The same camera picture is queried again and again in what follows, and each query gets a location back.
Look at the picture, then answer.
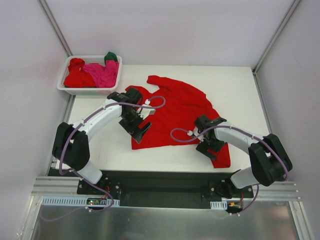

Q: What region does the red t shirt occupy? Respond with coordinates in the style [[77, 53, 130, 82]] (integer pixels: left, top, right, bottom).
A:
[[124, 74, 231, 170], [64, 58, 97, 88]]

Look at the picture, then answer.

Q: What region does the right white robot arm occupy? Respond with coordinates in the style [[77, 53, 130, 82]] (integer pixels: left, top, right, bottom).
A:
[[193, 115, 293, 198]]

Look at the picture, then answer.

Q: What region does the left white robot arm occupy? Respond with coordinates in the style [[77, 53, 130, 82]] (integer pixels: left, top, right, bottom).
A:
[[52, 88, 155, 195]]

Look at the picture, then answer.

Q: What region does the pink t shirt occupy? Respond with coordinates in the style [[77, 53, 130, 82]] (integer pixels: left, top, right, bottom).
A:
[[83, 60, 120, 88]]

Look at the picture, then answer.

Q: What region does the green t shirt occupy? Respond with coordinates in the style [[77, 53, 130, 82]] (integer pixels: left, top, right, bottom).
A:
[[104, 51, 118, 63]]

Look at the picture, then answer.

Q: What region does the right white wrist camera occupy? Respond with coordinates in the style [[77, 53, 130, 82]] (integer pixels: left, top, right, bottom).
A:
[[187, 127, 201, 138]]

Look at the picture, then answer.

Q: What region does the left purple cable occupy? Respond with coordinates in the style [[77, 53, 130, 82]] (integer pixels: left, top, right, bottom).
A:
[[39, 96, 166, 222]]

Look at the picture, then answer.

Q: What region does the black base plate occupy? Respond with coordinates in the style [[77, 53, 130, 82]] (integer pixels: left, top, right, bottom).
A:
[[76, 170, 256, 209]]

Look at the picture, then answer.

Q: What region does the right white cable duct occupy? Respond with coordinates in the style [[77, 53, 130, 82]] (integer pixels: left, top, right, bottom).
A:
[[210, 200, 228, 211]]

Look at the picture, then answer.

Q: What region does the white cable duct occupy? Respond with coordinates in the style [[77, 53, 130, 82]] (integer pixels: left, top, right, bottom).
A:
[[210, 200, 228, 211], [42, 196, 120, 208]]

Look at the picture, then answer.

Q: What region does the aluminium frame rail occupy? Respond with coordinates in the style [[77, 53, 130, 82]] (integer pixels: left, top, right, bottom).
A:
[[31, 176, 303, 202]]

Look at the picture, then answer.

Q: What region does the left white cable duct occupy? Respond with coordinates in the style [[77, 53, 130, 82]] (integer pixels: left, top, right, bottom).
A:
[[42, 196, 120, 208]]

